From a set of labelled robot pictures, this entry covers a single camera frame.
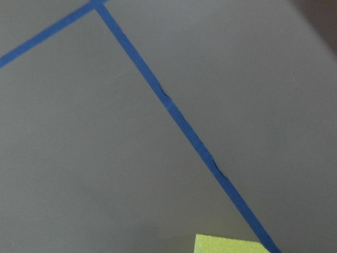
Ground yellow foam block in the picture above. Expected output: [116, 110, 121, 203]
[194, 234, 269, 253]

